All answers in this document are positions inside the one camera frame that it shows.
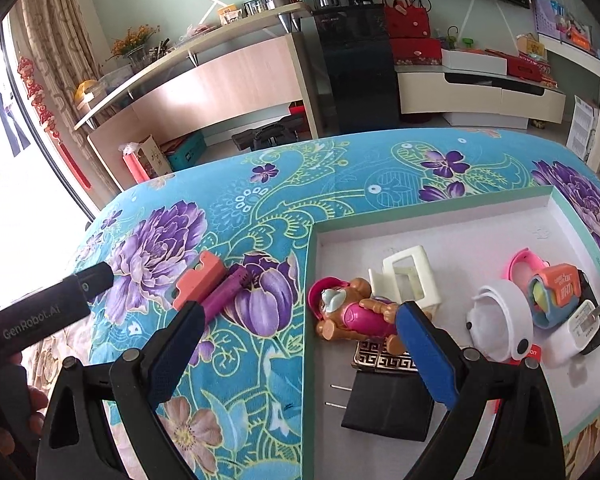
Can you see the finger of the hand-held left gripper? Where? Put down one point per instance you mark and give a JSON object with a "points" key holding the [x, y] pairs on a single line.
{"points": [[97, 277]]}

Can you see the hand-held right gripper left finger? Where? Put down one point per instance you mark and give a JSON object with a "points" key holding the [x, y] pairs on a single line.
{"points": [[177, 355]]}

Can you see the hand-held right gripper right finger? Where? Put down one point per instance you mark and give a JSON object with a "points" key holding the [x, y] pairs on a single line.
{"points": [[425, 355]]}

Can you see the gold patterned lighter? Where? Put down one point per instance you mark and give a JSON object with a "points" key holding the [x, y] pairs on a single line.
{"points": [[380, 360]]}

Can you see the black charger plug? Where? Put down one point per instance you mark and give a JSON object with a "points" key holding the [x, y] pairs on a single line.
{"points": [[385, 405]]}

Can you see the cream plastic rack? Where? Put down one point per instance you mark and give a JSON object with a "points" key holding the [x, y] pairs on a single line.
{"points": [[425, 285]]}

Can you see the salmon plastic clip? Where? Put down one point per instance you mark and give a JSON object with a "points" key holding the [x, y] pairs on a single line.
{"points": [[197, 280]]}

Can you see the pink bear toy figure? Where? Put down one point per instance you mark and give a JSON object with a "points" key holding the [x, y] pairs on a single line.
{"points": [[360, 312]]}

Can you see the purple tube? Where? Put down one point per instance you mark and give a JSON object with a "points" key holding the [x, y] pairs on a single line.
{"points": [[225, 292]]}

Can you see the green cardboard tray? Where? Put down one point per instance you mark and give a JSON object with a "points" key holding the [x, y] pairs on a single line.
{"points": [[480, 240]]}

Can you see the pink smartwatch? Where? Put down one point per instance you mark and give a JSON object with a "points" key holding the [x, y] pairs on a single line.
{"points": [[517, 260]]}

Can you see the blue toy with orange label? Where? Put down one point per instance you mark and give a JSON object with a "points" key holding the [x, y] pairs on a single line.
{"points": [[562, 285]]}

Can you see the white charger plug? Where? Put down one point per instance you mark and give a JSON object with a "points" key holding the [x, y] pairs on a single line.
{"points": [[585, 330]]}

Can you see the floral blanket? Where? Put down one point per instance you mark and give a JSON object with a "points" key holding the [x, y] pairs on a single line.
{"points": [[155, 240]]}

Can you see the red paper bag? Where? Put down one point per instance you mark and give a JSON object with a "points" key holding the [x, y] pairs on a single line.
{"points": [[135, 170]]}

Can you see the beige gift bag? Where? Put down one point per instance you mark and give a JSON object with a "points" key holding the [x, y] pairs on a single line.
{"points": [[155, 155]]}

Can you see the blue crate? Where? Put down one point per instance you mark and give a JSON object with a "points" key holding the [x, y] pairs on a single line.
{"points": [[187, 152]]}

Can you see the red hanging ornament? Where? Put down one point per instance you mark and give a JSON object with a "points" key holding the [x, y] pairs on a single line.
{"points": [[40, 105]]}

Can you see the clear storage box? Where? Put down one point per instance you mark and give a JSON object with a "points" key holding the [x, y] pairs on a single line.
{"points": [[115, 82]]}

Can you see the black floor bag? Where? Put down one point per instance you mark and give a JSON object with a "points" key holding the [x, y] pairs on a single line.
{"points": [[270, 135]]}

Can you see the wooden partition counter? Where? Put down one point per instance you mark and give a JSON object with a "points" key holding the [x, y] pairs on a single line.
{"points": [[230, 90]]}

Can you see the yellow flowers in vase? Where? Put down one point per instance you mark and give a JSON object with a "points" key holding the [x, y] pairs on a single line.
{"points": [[130, 42]]}

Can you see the patterned curtain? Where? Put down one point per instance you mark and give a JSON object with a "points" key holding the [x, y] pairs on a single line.
{"points": [[60, 25]]}

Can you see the white television cabinet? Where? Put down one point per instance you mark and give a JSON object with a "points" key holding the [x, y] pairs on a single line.
{"points": [[430, 92]]}

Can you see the white printed carton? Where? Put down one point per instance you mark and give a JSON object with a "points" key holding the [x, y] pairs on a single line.
{"points": [[582, 127]]}

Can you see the black tea bar machine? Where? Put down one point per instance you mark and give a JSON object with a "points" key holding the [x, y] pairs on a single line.
{"points": [[360, 70]]}

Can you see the snack box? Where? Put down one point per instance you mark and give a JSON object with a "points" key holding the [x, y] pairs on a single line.
{"points": [[230, 14]]}

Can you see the white flat box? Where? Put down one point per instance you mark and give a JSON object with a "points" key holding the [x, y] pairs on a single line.
{"points": [[472, 62]]}

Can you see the red gift box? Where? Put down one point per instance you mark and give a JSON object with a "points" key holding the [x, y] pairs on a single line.
{"points": [[415, 52]]}

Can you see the red patterned box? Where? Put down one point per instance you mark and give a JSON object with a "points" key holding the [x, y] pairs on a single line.
{"points": [[527, 67]]}

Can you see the glass cup set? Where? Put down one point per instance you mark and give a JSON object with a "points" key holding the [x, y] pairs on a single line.
{"points": [[254, 7]]}

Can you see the red handbag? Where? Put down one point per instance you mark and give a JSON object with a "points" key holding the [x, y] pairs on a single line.
{"points": [[405, 22]]}

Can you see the purple file basket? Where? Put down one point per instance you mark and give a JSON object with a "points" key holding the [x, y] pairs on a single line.
{"points": [[545, 15]]}

